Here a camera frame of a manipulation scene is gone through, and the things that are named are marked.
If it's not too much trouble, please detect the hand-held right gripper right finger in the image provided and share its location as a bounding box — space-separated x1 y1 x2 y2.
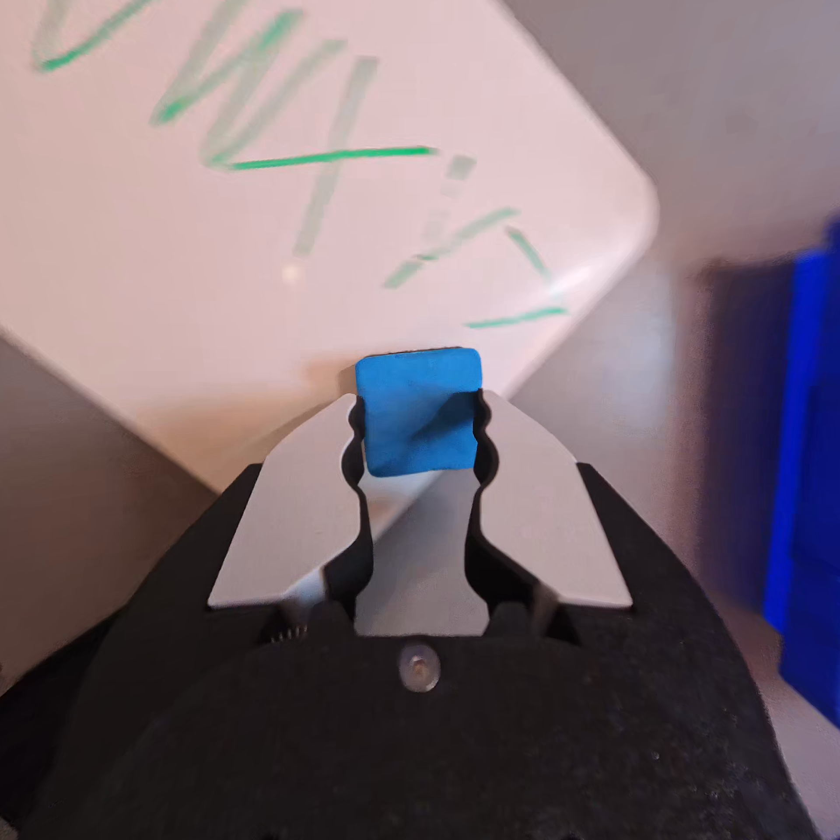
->
465 390 635 613

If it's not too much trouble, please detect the white whiteboard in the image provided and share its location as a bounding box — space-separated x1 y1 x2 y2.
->
0 0 661 497

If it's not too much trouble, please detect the blue whiteboard eraser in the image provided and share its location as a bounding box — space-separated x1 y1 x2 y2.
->
355 347 489 477

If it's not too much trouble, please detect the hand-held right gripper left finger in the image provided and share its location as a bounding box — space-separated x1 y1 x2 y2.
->
208 394 372 611

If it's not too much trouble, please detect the blue plastic bin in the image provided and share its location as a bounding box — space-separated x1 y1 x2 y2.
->
762 217 840 731

